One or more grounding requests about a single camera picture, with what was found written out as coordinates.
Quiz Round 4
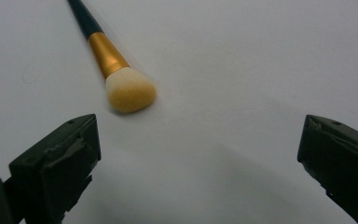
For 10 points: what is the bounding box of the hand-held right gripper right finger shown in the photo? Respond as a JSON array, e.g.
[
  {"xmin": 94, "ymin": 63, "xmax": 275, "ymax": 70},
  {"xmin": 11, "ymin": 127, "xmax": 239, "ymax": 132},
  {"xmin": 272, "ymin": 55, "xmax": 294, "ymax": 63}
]
[{"xmin": 296, "ymin": 114, "xmax": 358, "ymax": 224}]

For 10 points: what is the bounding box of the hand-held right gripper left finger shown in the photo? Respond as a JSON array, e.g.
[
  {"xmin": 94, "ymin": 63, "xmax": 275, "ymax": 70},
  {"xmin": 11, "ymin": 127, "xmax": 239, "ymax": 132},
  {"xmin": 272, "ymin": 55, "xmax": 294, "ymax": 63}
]
[{"xmin": 8, "ymin": 113, "xmax": 102, "ymax": 224}]

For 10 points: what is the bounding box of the black gold makeup brush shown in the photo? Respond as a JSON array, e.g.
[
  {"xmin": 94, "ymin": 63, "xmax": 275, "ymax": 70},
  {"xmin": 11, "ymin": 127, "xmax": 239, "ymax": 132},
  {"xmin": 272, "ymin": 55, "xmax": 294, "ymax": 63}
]
[{"xmin": 66, "ymin": 0, "xmax": 158, "ymax": 114}]

